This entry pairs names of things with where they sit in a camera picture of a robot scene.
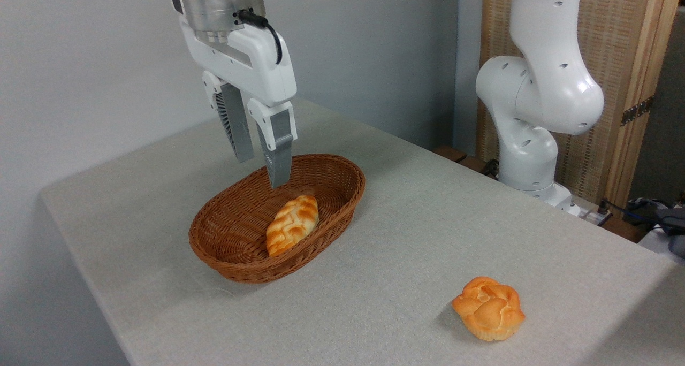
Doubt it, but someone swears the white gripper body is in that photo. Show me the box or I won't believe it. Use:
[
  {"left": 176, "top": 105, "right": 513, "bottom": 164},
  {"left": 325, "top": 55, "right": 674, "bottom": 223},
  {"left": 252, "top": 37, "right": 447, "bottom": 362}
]
[{"left": 171, "top": 0, "right": 298, "bottom": 109}]

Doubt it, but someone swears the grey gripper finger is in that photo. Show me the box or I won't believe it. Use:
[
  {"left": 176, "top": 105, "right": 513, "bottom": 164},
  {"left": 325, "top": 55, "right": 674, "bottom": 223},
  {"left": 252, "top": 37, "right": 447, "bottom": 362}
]
[
  {"left": 201, "top": 70, "right": 256, "bottom": 164},
  {"left": 246, "top": 98, "right": 298, "bottom": 189}
]

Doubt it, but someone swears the long braided bread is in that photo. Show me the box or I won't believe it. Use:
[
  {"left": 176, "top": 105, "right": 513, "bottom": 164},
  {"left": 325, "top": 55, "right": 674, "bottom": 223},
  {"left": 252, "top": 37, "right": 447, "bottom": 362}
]
[{"left": 266, "top": 195, "right": 320, "bottom": 258}]

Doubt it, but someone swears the brown wicker basket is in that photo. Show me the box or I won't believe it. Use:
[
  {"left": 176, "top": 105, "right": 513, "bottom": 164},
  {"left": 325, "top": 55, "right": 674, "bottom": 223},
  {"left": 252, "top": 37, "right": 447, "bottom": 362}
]
[{"left": 188, "top": 154, "right": 366, "bottom": 285}]

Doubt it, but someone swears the round knotted bread bun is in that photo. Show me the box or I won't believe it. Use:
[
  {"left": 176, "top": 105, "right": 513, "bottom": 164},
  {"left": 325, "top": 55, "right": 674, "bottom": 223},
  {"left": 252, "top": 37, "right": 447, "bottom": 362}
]
[{"left": 451, "top": 277, "right": 526, "bottom": 342}]

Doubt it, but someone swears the grey tablecloth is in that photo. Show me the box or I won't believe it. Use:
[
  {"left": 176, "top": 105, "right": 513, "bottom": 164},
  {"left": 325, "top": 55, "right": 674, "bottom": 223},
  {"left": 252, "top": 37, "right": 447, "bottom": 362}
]
[{"left": 40, "top": 97, "right": 680, "bottom": 366}]

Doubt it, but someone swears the dark metal screen hinge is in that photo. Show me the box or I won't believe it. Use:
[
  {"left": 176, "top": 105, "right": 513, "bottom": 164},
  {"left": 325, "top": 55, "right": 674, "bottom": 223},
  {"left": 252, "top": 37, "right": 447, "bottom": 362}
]
[{"left": 620, "top": 96, "right": 655, "bottom": 127}]

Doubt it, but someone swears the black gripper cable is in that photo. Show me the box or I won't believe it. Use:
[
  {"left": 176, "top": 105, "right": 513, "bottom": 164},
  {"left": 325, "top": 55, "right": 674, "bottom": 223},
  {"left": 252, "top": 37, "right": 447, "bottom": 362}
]
[{"left": 237, "top": 9, "right": 284, "bottom": 66}]

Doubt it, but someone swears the black background cable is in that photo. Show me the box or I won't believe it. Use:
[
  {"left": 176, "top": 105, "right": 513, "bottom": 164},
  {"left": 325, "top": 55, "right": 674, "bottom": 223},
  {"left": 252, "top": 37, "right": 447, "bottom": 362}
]
[{"left": 598, "top": 197, "right": 685, "bottom": 228}]

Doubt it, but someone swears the blue grey cable bundle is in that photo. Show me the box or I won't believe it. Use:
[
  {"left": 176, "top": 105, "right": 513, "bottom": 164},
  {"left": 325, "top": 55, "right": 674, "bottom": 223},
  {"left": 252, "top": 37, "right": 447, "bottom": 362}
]
[{"left": 630, "top": 197, "right": 685, "bottom": 258}]

